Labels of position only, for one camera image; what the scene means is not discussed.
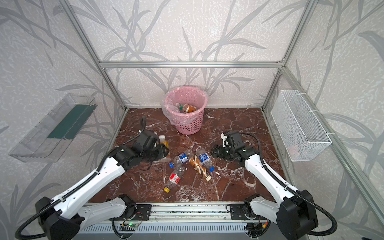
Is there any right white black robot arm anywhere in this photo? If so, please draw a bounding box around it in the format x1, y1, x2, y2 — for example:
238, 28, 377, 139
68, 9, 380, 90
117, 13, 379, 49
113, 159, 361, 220
211, 131, 338, 240

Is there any clear bottle blue cap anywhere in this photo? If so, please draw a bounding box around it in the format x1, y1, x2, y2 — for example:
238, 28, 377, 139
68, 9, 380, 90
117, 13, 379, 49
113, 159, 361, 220
169, 150, 193, 169

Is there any small water bottle blue label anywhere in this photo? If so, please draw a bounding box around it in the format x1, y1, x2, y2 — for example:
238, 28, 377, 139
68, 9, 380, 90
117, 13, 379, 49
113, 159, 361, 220
196, 146, 215, 173

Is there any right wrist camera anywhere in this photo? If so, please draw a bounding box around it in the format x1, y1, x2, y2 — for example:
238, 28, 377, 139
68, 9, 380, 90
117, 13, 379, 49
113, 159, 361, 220
221, 133, 229, 148

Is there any clear plastic bin liner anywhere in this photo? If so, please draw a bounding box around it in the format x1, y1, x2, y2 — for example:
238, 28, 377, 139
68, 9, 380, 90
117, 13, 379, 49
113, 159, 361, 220
161, 87, 193, 125

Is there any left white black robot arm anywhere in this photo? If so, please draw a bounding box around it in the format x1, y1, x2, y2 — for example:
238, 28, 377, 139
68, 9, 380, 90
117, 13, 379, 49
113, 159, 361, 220
15, 130, 169, 240

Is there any yellow drink bottle red label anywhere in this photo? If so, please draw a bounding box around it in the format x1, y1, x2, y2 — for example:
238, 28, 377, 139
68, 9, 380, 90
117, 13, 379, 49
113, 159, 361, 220
159, 135, 170, 159

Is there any left circuit board with wires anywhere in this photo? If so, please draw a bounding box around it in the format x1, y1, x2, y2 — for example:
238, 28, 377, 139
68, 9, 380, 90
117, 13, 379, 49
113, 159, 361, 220
118, 212, 144, 232

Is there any white wire mesh basket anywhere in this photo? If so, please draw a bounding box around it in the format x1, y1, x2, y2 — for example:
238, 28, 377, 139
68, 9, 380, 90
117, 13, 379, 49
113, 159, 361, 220
271, 90, 332, 162

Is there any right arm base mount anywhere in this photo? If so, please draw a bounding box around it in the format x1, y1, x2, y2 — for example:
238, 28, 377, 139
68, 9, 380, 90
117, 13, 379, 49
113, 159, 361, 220
226, 194, 266, 221

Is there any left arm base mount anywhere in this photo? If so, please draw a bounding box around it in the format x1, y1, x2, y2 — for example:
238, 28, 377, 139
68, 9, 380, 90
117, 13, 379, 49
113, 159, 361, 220
117, 195, 152, 221

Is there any clear acrylic wall shelf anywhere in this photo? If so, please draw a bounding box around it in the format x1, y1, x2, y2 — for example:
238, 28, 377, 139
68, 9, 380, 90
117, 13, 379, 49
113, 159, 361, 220
9, 94, 98, 163

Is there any right wiring bundle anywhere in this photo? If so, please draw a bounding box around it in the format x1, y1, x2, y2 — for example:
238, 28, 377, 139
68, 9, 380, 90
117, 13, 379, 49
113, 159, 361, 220
243, 218, 271, 239

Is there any pink perforated plastic bin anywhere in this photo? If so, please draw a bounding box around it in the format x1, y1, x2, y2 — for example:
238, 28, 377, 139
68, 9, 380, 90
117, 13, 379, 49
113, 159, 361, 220
161, 86, 208, 135

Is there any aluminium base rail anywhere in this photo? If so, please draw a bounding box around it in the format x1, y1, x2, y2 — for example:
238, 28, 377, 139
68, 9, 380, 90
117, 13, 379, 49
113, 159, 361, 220
83, 201, 316, 224

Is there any clear bottle red label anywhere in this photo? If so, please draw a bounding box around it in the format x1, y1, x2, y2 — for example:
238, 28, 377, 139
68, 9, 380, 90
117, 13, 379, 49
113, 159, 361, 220
164, 166, 187, 193

